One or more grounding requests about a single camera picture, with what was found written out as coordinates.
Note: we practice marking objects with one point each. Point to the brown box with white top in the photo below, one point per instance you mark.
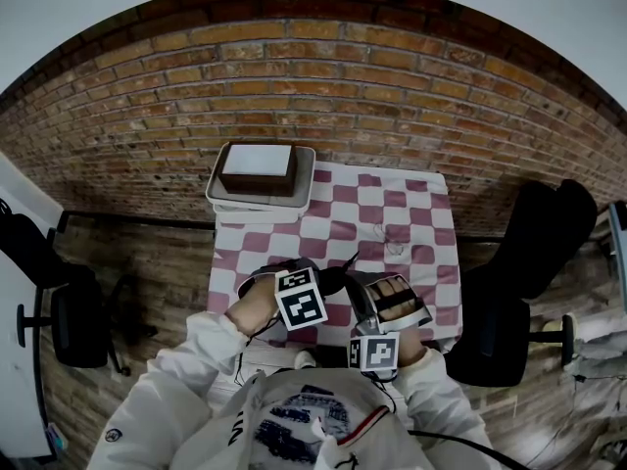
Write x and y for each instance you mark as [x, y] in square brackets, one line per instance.
[257, 184]

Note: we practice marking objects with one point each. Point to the person in white printed shirt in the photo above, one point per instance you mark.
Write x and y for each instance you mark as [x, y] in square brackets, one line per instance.
[294, 424]

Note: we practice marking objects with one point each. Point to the person's left hand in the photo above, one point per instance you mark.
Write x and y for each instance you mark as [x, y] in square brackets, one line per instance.
[255, 306]

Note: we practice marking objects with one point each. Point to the small teal pink object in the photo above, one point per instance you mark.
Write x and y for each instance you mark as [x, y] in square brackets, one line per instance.
[58, 436]

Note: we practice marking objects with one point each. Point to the white desk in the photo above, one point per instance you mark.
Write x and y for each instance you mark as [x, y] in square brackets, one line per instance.
[14, 311]

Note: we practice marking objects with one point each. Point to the person's white shoe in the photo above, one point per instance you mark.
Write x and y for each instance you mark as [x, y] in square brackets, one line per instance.
[304, 359]

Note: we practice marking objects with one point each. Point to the grey table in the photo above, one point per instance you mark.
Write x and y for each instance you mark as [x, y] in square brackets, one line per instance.
[619, 252]

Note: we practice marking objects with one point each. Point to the black pouch with cord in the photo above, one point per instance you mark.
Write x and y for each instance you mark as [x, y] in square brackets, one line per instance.
[333, 279]

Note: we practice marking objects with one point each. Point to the person's left forearm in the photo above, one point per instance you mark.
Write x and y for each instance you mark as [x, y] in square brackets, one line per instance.
[206, 350]

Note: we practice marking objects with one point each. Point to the pink white checkered tablecloth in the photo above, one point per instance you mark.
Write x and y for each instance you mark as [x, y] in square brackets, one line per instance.
[303, 243]

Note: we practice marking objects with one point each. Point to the person's right hand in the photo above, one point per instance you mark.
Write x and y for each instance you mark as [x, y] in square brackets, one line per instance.
[392, 292]

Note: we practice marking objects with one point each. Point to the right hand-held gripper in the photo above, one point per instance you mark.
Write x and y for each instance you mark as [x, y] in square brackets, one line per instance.
[379, 353]

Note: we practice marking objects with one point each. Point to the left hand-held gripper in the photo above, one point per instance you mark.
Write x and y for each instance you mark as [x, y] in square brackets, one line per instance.
[301, 306]

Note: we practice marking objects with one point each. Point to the person's right forearm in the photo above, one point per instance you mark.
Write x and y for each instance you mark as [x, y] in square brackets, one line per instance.
[431, 390]

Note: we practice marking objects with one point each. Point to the white plastic tray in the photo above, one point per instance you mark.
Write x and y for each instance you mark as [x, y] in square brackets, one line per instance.
[259, 216]
[304, 184]

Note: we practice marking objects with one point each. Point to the black office chair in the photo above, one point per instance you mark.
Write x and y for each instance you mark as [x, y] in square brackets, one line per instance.
[534, 243]
[78, 331]

